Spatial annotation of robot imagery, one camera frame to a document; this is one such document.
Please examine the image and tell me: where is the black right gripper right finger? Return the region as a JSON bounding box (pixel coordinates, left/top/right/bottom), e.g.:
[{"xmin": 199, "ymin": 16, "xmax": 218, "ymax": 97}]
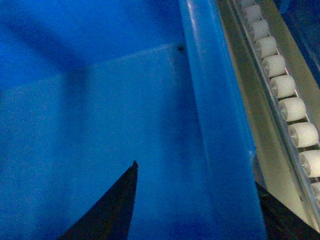
[{"xmin": 255, "ymin": 182, "xmax": 320, "ymax": 240}]

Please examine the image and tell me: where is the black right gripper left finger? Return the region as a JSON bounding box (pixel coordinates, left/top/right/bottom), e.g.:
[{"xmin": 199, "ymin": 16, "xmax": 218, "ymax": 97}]
[{"xmin": 58, "ymin": 161, "xmax": 138, "ymax": 240}]

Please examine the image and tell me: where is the large blue plastic crate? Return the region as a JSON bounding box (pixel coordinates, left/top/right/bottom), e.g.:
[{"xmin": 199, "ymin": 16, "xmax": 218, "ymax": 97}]
[{"xmin": 0, "ymin": 0, "xmax": 267, "ymax": 240}]

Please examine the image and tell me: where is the steel roller flow shelf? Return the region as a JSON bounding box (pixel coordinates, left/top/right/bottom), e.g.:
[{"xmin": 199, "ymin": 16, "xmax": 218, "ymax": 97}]
[{"xmin": 217, "ymin": 0, "xmax": 320, "ymax": 233}]

